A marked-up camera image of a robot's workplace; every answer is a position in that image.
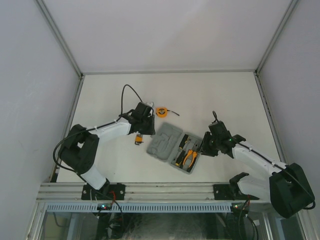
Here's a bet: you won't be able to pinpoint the blue slotted cable duct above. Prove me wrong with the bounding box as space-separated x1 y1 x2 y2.
46 202 232 213

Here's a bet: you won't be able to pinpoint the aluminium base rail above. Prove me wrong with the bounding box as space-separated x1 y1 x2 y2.
36 182 216 203

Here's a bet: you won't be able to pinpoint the grey plastic tool case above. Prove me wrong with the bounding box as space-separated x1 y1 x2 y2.
146 122 203 175

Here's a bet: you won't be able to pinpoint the orange black handled pliers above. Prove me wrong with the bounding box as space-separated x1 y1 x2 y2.
181 144 199 173

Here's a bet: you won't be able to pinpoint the flathead screwdriver black yellow handle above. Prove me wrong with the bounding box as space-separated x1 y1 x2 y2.
175 150 185 167

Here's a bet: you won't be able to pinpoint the orange tape measure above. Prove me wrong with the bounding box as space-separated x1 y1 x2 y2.
156 107 180 118

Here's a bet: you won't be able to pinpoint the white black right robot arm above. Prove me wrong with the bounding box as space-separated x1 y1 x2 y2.
200 120 316 218

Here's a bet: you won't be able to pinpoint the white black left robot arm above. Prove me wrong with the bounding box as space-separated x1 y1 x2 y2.
57 102 155 200

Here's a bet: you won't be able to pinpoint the phillips screwdriver black yellow handle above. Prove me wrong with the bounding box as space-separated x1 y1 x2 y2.
178 134 190 150

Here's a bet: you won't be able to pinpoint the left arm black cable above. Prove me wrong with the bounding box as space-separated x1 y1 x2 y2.
52 84 143 173

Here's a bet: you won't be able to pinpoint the hex key set orange holder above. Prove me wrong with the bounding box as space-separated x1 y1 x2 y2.
134 133 144 146

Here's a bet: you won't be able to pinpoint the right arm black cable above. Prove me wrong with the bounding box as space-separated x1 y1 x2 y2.
211 110 316 210

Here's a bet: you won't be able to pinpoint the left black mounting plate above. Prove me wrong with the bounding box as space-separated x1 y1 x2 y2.
81 183 126 201

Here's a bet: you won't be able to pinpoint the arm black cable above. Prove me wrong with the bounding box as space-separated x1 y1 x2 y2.
52 84 143 173
211 110 316 210

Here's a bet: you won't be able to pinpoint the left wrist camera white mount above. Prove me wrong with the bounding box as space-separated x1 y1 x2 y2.
145 101 155 108

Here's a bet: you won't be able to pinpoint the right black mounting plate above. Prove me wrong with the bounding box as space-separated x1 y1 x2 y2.
213 183 241 201

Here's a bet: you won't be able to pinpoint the black mounting plate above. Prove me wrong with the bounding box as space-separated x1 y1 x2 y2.
213 183 241 201
81 183 126 201

